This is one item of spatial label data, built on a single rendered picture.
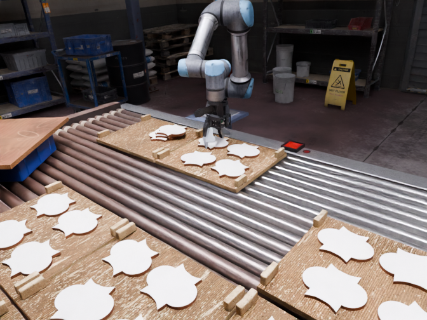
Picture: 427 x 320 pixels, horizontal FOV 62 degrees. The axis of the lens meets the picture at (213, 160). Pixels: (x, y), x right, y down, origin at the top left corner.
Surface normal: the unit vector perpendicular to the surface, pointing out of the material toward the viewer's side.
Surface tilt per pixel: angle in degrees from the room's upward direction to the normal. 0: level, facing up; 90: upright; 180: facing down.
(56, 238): 0
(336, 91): 77
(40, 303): 0
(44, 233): 0
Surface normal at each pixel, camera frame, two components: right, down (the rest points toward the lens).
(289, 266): -0.05, -0.90
